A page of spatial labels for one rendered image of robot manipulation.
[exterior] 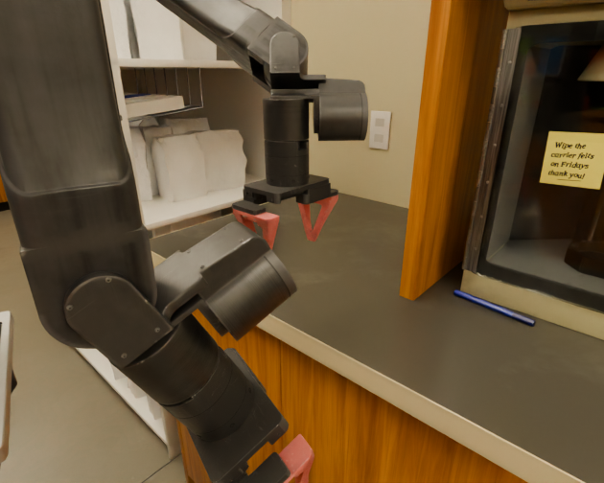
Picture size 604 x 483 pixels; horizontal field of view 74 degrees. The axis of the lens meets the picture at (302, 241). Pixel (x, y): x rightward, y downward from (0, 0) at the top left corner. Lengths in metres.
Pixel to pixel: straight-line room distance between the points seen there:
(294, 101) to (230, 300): 0.29
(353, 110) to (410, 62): 0.79
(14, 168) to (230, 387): 0.20
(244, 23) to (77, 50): 0.36
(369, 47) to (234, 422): 1.18
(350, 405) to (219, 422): 0.42
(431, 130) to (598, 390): 0.43
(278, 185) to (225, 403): 0.29
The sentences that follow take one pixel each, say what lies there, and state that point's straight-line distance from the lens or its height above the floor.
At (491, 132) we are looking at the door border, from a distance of 0.73.
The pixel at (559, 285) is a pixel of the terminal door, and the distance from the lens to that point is 0.76.
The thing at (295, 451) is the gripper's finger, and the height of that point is 1.06.
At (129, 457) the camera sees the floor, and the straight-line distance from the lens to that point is 1.82.
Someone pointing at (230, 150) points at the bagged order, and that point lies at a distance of 1.54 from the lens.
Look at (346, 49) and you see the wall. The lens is 1.40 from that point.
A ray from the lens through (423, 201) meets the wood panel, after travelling 0.70.
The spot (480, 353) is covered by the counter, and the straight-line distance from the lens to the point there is 0.68.
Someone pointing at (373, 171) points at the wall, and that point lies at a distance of 1.36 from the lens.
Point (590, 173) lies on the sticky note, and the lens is 0.70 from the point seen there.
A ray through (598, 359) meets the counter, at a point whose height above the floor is 0.94.
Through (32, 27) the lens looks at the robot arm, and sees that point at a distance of 0.22.
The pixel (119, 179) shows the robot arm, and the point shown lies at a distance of 0.22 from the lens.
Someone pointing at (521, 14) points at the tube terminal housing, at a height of 1.40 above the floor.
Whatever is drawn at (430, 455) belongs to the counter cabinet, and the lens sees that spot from 0.68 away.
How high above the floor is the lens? 1.33
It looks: 23 degrees down
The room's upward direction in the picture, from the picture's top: straight up
